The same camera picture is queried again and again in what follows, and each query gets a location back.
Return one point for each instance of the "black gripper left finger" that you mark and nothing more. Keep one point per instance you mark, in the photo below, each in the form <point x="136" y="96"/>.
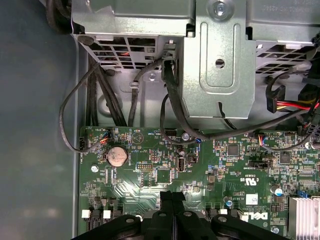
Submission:
<point x="160" y="225"/>

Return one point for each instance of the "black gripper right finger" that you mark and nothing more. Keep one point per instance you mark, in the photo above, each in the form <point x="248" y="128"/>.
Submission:
<point x="190" y="225"/>

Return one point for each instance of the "RAM slot black latches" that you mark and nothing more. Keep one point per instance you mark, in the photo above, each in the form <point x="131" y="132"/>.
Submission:
<point x="213" y="212"/>
<point x="118" y="215"/>
<point x="95" y="220"/>
<point x="232" y="213"/>

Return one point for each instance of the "green motherboard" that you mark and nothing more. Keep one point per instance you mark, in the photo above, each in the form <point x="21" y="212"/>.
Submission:
<point x="140" y="197"/>

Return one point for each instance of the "white square sticker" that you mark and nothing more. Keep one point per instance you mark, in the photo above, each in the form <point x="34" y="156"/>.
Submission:
<point x="251" y="200"/>

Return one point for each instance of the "coin battery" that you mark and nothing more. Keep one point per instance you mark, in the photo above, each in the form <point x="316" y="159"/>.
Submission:
<point x="117" y="156"/>

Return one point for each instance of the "silver finned heat sink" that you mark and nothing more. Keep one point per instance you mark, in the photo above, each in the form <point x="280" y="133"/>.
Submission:
<point x="305" y="220"/>

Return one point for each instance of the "black PC case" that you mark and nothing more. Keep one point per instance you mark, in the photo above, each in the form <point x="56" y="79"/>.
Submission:
<point x="150" y="100"/>

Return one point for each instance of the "silver metal drive cage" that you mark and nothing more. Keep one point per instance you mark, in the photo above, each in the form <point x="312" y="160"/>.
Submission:
<point x="220" y="100"/>

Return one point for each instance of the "black power connector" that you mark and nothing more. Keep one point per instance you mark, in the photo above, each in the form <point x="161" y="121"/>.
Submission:
<point x="275" y="100"/>

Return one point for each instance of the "red yellow power harness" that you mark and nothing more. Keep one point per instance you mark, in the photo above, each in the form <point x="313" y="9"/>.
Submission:
<point x="295" y="105"/>

